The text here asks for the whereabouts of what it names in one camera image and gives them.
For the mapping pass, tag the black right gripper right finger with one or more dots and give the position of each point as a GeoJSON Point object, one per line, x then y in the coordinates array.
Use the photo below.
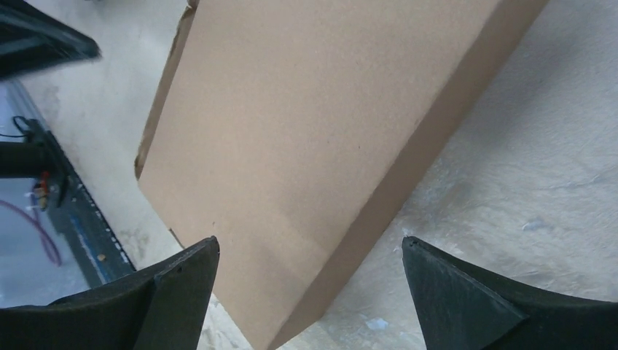
{"type": "Point", "coordinates": [463, 306]}

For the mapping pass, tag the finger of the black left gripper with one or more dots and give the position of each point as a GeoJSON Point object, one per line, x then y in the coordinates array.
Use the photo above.
{"type": "Point", "coordinates": [32, 41]}

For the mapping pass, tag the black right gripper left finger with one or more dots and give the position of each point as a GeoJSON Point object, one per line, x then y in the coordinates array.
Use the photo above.
{"type": "Point", "coordinates": [159, 307]}

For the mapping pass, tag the brown cardboard box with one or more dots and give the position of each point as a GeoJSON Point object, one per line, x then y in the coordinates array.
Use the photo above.
{"type": "Point", "coordinates": [294, 131]}

